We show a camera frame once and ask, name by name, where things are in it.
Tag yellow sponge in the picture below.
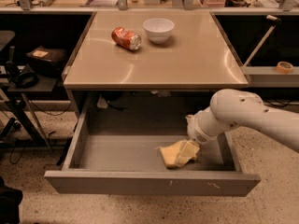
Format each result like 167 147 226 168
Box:
160 140 183 168

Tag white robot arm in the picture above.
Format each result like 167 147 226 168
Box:
186 89 299 152

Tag grey counter cabinet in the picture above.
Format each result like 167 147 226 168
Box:
61 9 251 119

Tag open grey drawer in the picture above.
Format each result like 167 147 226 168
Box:
45 92 261 196

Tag white bowl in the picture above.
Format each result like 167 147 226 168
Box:
143 18 175 44

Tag red soda can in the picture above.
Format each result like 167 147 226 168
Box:
111 27 141 51

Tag tape roll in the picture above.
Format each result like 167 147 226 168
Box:
276 62 293 74

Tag black bag with label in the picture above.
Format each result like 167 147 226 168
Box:
26 46 68 77

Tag black side table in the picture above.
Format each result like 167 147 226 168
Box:
0 30 60 151

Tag black headphones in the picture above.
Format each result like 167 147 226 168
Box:
5 62 38 88

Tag black object on floor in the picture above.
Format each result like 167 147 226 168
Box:
0 176 22 224

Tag white stick with handle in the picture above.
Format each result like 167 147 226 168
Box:
243 15 281 67

